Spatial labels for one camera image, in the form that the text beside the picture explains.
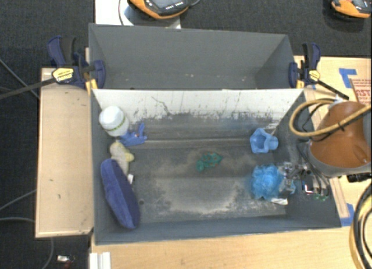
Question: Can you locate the grey metal bin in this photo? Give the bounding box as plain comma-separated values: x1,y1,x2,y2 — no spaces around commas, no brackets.
88,23,342,246

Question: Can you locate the dark blue cloth pouch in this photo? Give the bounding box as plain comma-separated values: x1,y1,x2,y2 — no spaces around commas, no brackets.
100,158,141,230

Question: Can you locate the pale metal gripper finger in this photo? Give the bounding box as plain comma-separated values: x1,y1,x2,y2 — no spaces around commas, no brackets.
276,162,294,176
270,178,296,206

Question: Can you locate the black cylinder on white bracket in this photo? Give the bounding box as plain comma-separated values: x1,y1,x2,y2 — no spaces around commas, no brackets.
346,173,372,183

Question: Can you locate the white plastic bottle green band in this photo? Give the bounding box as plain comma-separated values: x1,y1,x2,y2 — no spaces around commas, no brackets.
98,105,130,138

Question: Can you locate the light blue mesh sponge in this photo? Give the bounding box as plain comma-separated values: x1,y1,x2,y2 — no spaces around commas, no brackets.
250,164,291,200

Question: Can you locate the pale yellow toy animal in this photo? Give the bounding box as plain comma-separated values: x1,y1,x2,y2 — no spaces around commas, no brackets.
109,142,135,176

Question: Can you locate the light blue star-shaped cup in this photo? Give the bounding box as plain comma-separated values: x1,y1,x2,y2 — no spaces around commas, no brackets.
249,128,279,155

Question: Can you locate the pale wood board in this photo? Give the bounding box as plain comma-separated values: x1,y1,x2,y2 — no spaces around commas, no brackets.
35,67,95,239

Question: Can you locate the teal green small toy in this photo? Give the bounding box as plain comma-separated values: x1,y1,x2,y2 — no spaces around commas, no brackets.
195,151,224,173

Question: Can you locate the brown cardboard with red print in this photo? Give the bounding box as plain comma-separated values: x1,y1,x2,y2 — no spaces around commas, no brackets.
349,78,372,106

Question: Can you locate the blue plastic toy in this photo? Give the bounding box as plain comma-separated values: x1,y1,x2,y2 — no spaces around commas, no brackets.
120,122,148,147

